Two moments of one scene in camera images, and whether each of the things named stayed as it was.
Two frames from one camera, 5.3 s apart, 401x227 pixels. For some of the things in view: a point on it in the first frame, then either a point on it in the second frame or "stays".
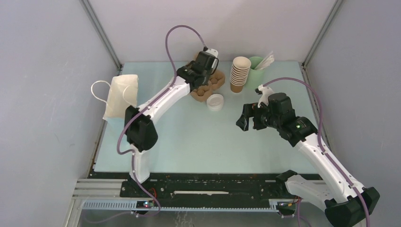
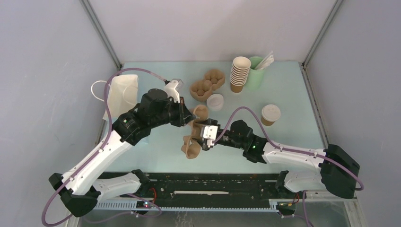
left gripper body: x=206 y=77 -> x=175 y=111
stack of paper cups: x=239 y=72 stays
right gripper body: x=264 y=119 -> x=212 y=122
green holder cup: x=255 y=80 stays
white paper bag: x=123 y=92 stays
